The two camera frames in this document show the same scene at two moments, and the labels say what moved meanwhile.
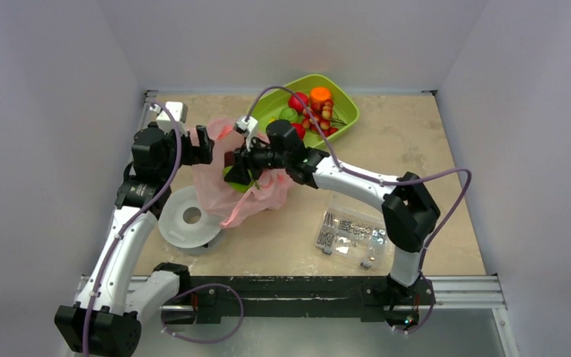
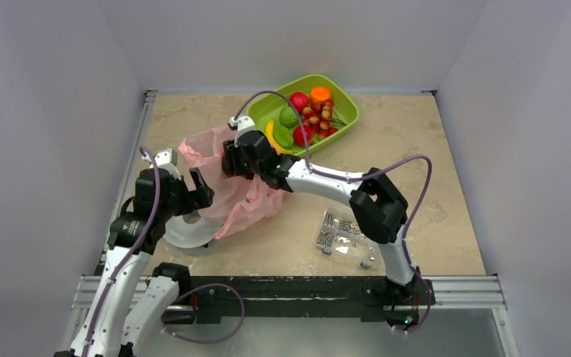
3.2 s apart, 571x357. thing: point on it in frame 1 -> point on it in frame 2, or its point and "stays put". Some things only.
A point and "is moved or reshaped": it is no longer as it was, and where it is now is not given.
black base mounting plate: x=343 y=298 stays put
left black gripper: x=197 y=155 -> x=198 y=198
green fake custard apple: x=289 y=114 stays put
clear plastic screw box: x=352 y=236 stays put
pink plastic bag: x=271 y=189 is moved or reshaped
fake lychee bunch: x=322 y=113 stays put
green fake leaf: x=240 y=187 is moved or reshaped
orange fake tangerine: x=319 y=94 stays put
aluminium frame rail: x=467 y=292 stays put
